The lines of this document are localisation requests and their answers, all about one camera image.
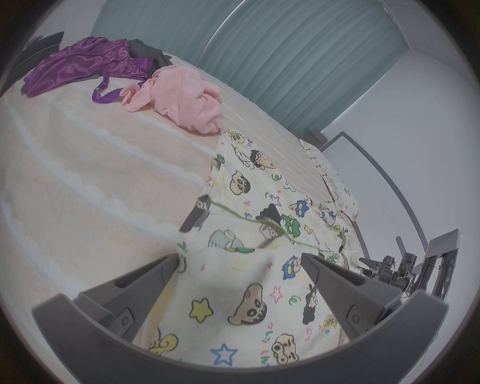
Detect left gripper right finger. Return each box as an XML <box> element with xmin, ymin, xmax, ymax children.
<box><xmin>300</xmin><ymin>252</ymin><xmax>404</xmax><ymax>343</ymax></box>

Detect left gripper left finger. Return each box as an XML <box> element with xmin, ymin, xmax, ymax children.
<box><xmin>77</xmin><ymin>253</ymin><xmax>181</xmax><ymax>343</ymax></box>

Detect white printed pyjama top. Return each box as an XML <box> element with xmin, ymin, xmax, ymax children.
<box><xmin>131</xmin><ymin>129</ymin><xmax>361</xmax><ymax>368</ymax></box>

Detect bed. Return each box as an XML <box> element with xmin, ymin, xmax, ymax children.
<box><xmin>0</xmin><ymin>49</ymin><xmax>430</xmax><ymax>372</ymax></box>

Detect white printed pillow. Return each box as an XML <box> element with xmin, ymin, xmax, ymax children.
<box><xmin>300</xmin><ymin>139</ymin><xmax>359</xmax><ymax>222</ymax></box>

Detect grey bedside table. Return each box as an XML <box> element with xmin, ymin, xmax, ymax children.
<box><xmin>289</xmin><ymin>125</ymin><xmax>329</xmax><ymax>149</ymax></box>

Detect pink garment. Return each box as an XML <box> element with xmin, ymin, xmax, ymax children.
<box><xmin>120</xmin><ymin>65</ymin><xmax>225</xmax><ymax>135</ymax></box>

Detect blue-green curtain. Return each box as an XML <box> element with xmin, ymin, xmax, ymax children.
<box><xmin>92</xmin><ymin>0</ymin><xmax>259</xmax><ymax>68</ymax></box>
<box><xmin>195</xmin><ymin>0</ymin><xmax>409</xmax><ymax>130</ymax></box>

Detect purple garment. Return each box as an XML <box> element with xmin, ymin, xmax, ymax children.
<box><xmin>20</xmin><ymin>37</ymin><xmax>154</xmax><ymax>106</ymax></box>

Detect black garment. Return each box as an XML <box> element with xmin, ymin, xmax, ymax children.
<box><xmin>125</xmin><ymin>38</ymin><xmax>173</xmax><ymax>70</ymax></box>

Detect black chest of drawers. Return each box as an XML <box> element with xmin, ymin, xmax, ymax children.
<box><xmin>22</xmin><ymin>32</ymin><xmax>64</xmax><ymax>57</ymax></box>

